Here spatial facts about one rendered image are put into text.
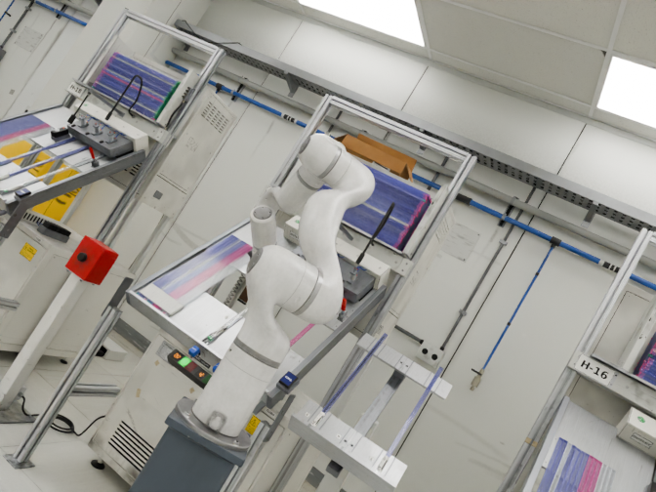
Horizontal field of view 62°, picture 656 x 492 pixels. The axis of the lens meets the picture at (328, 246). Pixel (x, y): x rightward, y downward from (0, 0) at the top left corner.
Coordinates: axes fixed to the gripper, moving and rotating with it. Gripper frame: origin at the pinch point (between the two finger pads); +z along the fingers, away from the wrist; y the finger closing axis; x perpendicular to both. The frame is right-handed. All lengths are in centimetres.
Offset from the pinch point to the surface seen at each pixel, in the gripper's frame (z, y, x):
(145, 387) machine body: 48, 28, 45
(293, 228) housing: 9.5, 14.1, -32.3
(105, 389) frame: 45, 38, 56
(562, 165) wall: 66, -51, -233
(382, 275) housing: 9.1, -30.0, -33.4
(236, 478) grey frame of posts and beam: 19, -35, 56
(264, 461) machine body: 45, -31, 40
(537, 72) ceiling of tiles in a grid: 19, -12, -246
